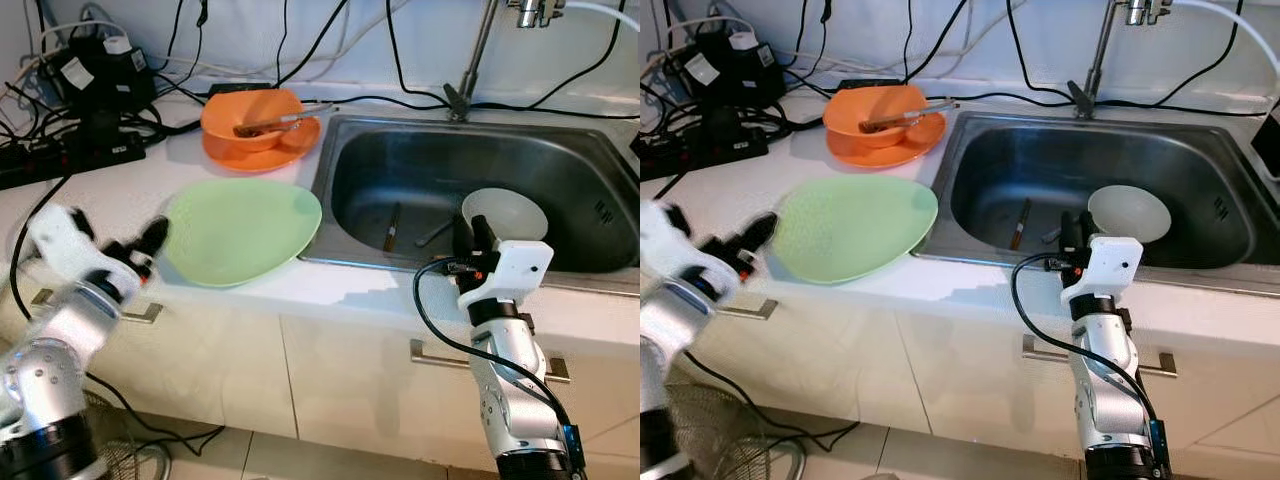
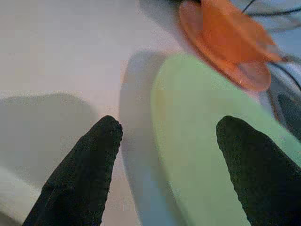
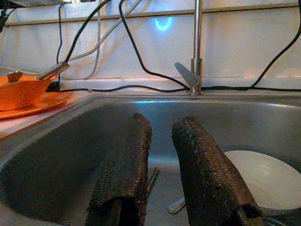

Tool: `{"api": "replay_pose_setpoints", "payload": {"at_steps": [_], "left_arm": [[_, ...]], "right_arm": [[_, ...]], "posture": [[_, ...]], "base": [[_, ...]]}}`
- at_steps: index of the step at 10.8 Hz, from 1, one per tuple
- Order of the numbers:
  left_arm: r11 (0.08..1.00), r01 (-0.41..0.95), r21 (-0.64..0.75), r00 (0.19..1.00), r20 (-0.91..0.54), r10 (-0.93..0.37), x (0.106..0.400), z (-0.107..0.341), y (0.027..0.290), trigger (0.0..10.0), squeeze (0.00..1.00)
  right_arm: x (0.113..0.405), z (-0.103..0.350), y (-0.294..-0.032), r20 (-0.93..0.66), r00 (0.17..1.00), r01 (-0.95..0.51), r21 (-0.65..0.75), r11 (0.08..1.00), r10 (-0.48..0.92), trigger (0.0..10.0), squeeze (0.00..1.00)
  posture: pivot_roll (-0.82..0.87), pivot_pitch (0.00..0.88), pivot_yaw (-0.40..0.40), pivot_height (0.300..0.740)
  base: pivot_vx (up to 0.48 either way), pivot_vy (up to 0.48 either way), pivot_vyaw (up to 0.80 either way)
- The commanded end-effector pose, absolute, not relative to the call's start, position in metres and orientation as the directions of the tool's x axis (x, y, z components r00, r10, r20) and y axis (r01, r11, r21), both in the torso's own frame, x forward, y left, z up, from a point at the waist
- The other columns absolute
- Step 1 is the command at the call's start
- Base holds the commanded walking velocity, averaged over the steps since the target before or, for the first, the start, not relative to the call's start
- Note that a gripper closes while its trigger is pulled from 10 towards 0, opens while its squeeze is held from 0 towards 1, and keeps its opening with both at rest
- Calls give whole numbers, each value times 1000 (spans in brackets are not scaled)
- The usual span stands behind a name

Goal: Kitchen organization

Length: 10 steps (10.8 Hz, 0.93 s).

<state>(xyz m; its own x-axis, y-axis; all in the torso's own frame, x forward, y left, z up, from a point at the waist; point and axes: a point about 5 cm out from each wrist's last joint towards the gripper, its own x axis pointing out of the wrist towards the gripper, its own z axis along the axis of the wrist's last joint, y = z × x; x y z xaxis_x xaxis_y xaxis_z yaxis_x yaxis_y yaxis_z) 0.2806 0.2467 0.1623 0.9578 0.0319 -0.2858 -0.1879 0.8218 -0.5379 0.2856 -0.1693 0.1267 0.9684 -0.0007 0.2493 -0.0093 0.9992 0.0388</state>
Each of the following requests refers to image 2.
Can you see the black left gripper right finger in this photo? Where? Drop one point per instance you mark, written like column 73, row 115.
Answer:
column 265, row 179

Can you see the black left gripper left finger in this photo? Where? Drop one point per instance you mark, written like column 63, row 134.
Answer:
column 77, row 176

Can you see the steel kitchen sink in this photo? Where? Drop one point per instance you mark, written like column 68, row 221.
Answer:
column 289, row 106

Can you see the green plate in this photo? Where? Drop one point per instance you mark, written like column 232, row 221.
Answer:
column 195, row 117

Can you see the orange plate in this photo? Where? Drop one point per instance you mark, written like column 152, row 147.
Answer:
column 223, row 35

